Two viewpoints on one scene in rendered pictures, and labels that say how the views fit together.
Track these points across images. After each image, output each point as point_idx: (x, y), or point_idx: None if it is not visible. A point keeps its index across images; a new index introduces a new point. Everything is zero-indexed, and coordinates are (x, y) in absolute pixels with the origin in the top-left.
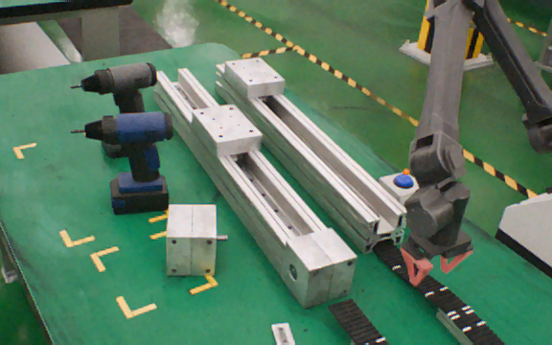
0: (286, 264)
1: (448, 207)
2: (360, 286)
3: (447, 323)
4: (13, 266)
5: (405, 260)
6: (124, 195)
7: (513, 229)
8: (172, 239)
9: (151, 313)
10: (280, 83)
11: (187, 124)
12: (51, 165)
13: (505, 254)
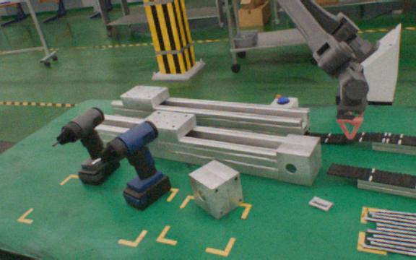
0: (281, 167)
1: (362, 74)
2: (321, 159)
3: (383, 147)
4: None
5: (341, 126)
6: (144, 193)
7: None
8: (216, 188)
9: (237, 243)
10: (165, 91)
11: None
12: (60, 212)
13: None
